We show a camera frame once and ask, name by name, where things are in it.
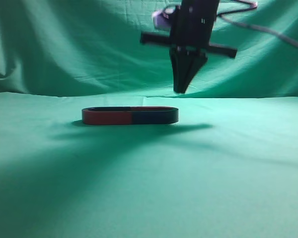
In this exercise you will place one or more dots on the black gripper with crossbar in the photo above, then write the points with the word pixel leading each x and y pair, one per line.
pixel 191 29

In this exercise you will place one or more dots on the green cloth backdrop and cover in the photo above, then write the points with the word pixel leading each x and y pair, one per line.
pixel 227 169

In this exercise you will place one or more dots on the purple wrist camera box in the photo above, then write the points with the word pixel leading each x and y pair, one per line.
pixel 163 18

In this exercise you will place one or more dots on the left red-fronted horseshoe magnet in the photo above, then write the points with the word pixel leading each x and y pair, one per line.
pixel 107 115

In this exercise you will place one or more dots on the blue-fronted horseshoe magnet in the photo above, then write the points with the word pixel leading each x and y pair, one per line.
pixel 154 115

